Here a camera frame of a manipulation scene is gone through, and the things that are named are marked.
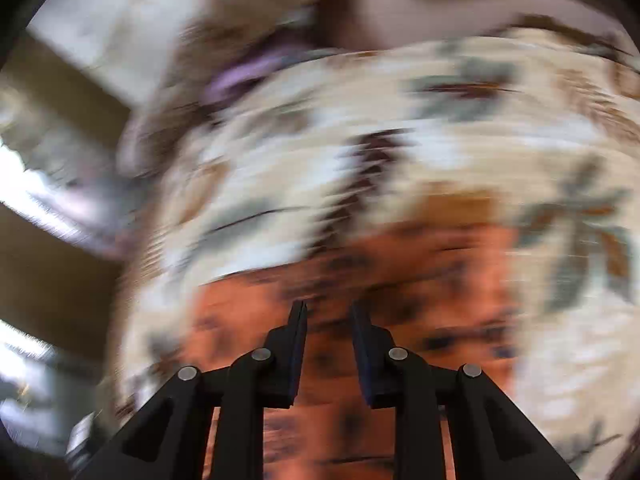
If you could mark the leaf print blanket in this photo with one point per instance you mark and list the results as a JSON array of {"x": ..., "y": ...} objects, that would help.
[{"x": 350, "y": 125}]

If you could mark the orange floral blouse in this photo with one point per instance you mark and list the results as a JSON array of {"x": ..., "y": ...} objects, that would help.
[{"x": 440, "y": 280}]

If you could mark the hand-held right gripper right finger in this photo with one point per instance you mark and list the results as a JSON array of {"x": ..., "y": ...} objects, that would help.
[{"x": 362, "y": 355}]

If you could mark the pink headboard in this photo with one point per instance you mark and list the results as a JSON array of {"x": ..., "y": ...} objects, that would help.
[{"x": 425, "y": 5}]

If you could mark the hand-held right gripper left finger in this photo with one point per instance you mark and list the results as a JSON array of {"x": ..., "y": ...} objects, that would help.
[{"x": 300, "y": 345}]

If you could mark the wooden door with leaded glass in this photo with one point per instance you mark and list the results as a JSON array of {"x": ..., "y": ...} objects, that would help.
[{"x": 45, "y": 270}]

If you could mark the purple cloth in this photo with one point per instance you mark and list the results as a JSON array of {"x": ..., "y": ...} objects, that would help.
[{"x": 260, "y": 65}]

